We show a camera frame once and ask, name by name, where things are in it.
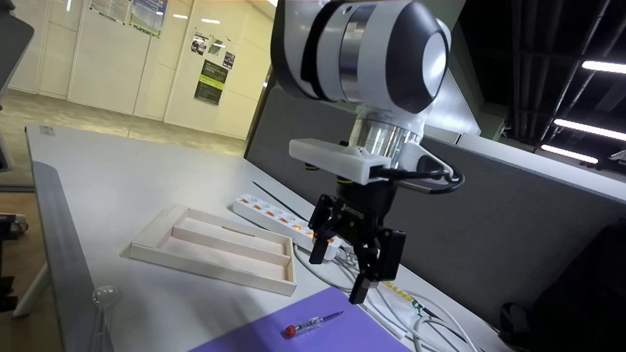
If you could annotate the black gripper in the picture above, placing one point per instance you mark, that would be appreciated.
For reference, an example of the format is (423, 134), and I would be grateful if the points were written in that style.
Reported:
(363, 212)

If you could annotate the red capped marker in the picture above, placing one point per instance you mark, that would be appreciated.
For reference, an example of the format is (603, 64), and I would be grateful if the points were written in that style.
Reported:
(312, 324)

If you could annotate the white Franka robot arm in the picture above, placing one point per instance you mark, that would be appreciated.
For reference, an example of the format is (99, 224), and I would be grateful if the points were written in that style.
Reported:
(365, 46)

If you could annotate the white divided box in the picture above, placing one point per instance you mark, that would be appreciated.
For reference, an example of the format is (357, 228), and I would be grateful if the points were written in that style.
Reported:
(216, 251)

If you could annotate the white power strip orange switches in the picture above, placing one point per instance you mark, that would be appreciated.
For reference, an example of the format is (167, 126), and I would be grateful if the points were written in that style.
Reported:
(261, 212)

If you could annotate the purple mat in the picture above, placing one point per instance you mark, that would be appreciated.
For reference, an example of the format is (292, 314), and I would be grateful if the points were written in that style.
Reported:
(326, 339)

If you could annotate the gray desk partition panel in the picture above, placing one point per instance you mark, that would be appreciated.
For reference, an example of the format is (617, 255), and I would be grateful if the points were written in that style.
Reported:
(510, 216)

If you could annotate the ceiling light tube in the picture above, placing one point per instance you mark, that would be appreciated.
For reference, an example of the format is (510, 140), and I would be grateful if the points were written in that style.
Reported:
(588, 130)
(568, 156)
(603, 68)

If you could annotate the black office chair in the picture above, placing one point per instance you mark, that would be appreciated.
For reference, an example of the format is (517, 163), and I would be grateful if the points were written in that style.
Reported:
(580, 300)

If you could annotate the clear plastic clamp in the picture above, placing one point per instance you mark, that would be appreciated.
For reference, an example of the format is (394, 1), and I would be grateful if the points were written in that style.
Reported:
(105, 296)

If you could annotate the green pillar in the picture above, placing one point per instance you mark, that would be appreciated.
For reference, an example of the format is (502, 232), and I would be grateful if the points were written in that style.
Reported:
(457, 11)

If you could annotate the white table leg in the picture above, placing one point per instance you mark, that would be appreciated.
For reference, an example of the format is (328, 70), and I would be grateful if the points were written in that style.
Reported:
(32, 291)

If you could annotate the dark monitor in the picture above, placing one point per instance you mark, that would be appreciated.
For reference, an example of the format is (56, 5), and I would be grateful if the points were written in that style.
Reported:
(13, 42)

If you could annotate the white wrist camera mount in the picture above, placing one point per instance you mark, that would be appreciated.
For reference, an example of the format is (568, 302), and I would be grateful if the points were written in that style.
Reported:
(333, 160)

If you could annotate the dark green wall poster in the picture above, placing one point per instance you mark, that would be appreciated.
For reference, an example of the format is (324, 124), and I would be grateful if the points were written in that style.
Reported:
(208, 93)
(214, 72)

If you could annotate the small wall photo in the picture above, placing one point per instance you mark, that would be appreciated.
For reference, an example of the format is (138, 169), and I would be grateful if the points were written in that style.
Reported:
(200, 44)
(230, 60)
(216, 48)

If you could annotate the blue green wall poster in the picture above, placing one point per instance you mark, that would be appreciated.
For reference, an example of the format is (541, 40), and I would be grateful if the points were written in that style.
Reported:
(150, 15)

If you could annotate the pale wall poster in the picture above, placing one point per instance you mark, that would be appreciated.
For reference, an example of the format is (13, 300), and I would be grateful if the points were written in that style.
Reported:
(110, 9)

